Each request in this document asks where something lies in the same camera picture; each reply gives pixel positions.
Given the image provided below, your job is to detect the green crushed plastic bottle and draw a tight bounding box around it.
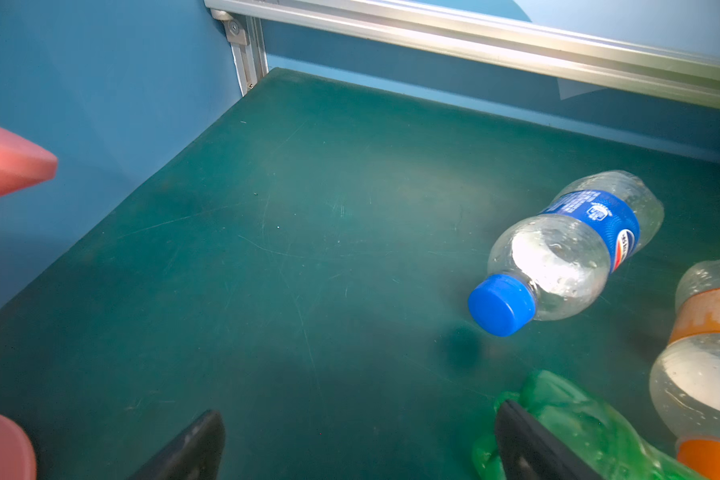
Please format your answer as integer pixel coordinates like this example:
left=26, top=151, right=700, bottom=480
left=472, top=370, right=702, bottom=479

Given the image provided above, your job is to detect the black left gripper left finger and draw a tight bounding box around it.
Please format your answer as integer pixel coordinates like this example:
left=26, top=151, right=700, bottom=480
left=129, top=410, right=225, bottom=480

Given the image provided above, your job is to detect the clear bottle blue cap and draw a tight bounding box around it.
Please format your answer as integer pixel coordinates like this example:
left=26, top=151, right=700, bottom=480
left=467, top=170, right=665, bottom=337

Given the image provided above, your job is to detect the aluminium frame rail back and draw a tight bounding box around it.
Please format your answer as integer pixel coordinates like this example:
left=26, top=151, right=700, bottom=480
left=205, top=0, right=720, bottom=109

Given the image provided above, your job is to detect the clear bottle orange label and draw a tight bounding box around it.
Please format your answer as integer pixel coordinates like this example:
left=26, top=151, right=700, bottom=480
left=649, top=260, right=720, bottom=479

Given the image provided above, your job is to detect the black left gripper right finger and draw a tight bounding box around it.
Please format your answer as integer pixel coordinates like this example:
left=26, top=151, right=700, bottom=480
left=494, top=400, right=601, bottom=480

